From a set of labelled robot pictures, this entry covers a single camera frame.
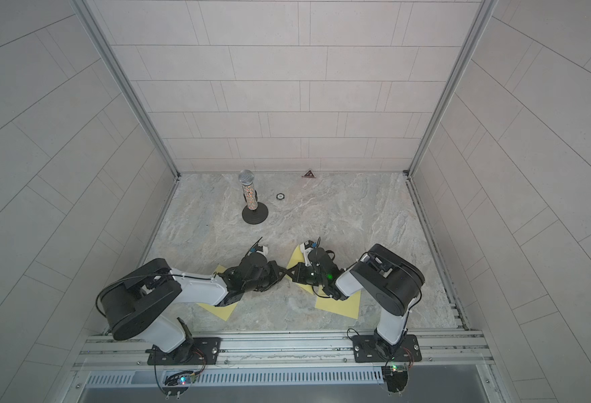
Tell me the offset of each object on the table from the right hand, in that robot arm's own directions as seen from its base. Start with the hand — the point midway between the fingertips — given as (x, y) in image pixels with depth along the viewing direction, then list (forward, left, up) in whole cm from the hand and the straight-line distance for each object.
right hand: (288, 275), depth 88 cm
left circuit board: (-29, +29, +4) cm, 41 cm away
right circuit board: (-31, -30, -2) cm, 43 cm away
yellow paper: (-12, -19, +1) cm, 23 cm away
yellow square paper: (+5, -4, +4) cm, 8 cm away
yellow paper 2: (-11, +21, +1) cm, 24 cm away
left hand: (0, -2, +3) cm, 3 cm away
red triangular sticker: (+47, -10, +4) cm, 48 cm away
